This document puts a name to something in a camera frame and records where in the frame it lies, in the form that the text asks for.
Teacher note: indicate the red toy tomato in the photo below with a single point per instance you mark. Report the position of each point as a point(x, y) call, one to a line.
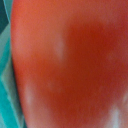
point(71, 62)

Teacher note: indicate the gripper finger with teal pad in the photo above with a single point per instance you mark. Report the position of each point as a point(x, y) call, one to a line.
point(11, 115)

